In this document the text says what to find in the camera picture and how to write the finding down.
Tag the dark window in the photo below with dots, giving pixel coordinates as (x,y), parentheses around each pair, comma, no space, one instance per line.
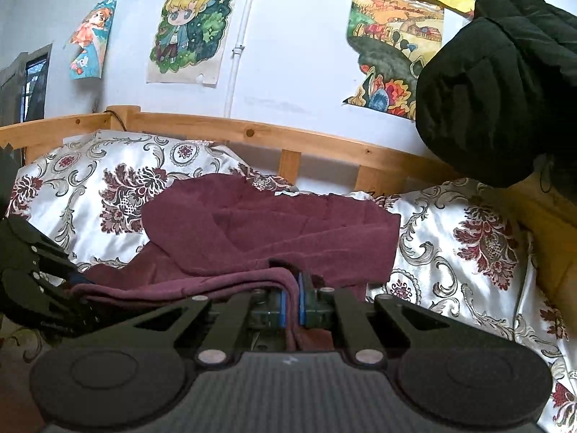
(23,87)

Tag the floral white bed cover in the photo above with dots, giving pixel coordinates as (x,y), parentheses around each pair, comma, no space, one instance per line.
(463,255)

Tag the floral white pillow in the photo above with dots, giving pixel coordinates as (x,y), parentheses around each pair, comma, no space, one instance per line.
(87,195)

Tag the white wall pipe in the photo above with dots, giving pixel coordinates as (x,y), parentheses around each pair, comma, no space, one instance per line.
(237,53)

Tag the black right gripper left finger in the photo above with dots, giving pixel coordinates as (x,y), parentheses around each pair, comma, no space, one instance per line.
(257,312)

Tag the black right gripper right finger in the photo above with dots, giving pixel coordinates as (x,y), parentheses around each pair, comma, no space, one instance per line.
(333,320)

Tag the colourful landscape wall drawing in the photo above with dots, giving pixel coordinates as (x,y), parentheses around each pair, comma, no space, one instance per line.
(394,40)

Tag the blond anime character drawing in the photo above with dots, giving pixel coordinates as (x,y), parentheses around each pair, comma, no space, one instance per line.
(190,41)

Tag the orange haired girl drawing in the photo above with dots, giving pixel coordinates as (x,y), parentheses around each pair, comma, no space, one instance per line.
(92,37)

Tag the maroon knit garment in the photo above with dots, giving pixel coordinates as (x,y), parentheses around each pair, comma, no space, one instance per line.
(219,235)

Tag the black puffy jacket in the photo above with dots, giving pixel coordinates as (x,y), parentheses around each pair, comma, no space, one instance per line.
(501,94)

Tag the wooden bed frame rail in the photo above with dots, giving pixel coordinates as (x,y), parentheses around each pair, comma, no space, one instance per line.
(380,170)

